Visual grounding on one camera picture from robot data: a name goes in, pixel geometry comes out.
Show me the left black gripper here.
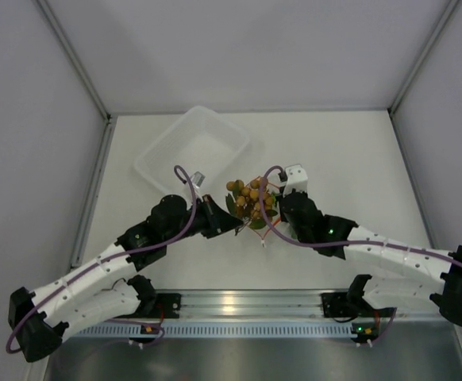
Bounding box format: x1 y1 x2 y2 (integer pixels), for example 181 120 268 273
164 194 243 245

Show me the fake longan fruit bunch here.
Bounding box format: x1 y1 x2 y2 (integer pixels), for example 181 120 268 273
225 177 280 231

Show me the clear zip top bag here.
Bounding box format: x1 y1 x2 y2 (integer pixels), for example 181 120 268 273
234 210 295 249

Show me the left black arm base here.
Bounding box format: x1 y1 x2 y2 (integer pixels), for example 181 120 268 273
150 292 182 320

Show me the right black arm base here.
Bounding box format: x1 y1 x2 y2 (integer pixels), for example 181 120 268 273
321 292 358 323

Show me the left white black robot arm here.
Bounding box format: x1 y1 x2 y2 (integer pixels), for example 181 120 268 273
8 195 243 363

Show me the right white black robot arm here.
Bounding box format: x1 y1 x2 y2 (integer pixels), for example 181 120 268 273
279 192 462 327

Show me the white plastic mesh basket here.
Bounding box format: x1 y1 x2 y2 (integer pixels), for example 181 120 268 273
133 106 251 194

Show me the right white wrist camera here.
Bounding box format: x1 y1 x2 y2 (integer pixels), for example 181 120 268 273
283 164 308 197

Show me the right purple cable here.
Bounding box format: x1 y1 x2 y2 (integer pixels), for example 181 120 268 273
259 165 462 279

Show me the aluminium mounting rail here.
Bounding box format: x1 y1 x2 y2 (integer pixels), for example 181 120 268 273
158 289 393 322

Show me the white slotted cable duct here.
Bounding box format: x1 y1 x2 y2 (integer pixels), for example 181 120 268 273
75 321 357 339

